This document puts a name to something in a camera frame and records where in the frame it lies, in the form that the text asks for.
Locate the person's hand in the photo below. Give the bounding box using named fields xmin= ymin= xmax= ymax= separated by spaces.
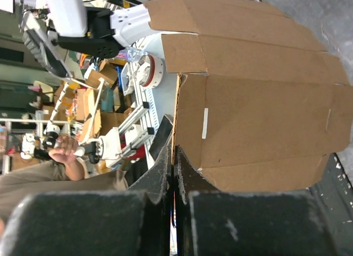
xmin=49 ymin=135 xmax=78 ymax=167

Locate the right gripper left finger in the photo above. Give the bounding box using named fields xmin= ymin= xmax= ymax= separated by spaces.
xmin=128 ymin=146 xmax=171 ymax=204

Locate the brown cardboard box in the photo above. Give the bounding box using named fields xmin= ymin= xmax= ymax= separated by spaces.
xmin=145 ymin=0 xmax=352 ymax=192

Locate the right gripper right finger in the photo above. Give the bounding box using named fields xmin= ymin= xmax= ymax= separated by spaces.
xmin=174 ymin=147 xmax=218 ymax=204

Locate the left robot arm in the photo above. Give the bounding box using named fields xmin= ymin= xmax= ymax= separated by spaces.
xmin=21 ymin=0 xmax=156 ymax=78

